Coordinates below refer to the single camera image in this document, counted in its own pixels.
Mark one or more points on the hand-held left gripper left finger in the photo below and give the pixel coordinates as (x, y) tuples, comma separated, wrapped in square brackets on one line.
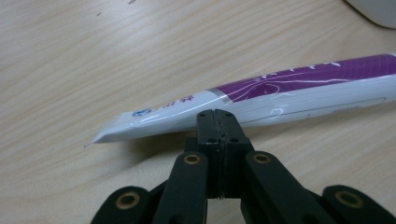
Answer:
[(209, 130)]

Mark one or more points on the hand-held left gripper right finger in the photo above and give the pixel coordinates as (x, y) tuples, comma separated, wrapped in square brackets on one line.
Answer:
[(233, 137)]

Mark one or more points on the white and purple toothpaste tube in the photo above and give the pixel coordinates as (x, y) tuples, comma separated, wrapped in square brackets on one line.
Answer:
[(311, 99)]

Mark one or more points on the white rounded object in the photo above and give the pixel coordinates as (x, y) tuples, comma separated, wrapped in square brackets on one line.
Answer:
[(378, 11)]

